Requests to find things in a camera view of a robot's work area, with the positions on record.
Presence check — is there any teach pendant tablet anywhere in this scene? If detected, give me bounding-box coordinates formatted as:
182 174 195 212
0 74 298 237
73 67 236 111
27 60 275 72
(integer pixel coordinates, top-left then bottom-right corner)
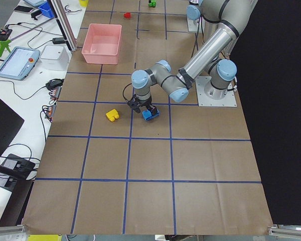
0 47 41 80

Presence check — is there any red toy block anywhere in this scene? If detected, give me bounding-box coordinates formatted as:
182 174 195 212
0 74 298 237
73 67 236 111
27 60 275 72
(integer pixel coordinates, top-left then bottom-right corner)
123 12 131 19

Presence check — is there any white square box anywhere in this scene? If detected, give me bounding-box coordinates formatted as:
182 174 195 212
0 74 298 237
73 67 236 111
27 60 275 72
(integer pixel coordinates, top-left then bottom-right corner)
40 45 69 71

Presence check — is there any blue plastic bin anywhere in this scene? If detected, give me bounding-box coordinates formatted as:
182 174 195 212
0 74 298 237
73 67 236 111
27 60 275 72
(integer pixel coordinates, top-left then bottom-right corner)
38 2 55 19

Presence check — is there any green handled grabber tool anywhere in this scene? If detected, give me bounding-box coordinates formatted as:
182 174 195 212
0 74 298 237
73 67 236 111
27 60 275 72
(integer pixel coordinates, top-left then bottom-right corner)
0 39 11 57

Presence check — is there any pink plastic box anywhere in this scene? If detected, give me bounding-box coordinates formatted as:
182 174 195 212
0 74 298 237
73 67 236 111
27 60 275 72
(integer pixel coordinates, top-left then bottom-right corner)
82 24 122 65

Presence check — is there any yellow toy block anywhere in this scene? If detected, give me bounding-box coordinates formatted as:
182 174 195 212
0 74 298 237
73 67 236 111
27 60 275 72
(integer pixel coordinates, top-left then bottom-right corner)
106 109 120 122

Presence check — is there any aluminium frame post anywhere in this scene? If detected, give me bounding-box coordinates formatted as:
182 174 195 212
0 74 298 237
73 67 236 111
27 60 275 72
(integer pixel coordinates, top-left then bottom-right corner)
47 0 78 52

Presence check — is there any green toy block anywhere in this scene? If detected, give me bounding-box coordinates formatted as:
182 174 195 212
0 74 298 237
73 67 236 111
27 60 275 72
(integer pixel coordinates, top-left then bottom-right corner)
148 0 157 8

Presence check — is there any black power adapter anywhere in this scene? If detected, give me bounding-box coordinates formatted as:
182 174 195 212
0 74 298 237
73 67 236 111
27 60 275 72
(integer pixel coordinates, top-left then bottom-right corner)
52 37 65 45

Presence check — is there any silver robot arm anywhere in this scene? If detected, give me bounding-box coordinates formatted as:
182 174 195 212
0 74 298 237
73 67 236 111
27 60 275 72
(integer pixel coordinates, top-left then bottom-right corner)
126 0 257 121
186 0 204 20

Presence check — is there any blue toy block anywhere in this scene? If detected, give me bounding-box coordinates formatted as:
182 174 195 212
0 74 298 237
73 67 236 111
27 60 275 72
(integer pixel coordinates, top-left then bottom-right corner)
142 110 160 121

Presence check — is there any brown paper table mat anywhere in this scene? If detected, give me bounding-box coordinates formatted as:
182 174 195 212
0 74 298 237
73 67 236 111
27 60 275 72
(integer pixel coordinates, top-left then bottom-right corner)
22 1 272 235

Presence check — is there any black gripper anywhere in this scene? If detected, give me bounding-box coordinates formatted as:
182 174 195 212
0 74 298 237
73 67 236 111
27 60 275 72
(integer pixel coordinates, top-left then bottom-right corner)
127 94 158 117

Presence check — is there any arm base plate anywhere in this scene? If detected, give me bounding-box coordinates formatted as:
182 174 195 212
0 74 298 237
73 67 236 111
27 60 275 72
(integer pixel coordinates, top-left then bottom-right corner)
187 18 198 33
195 76 237 107

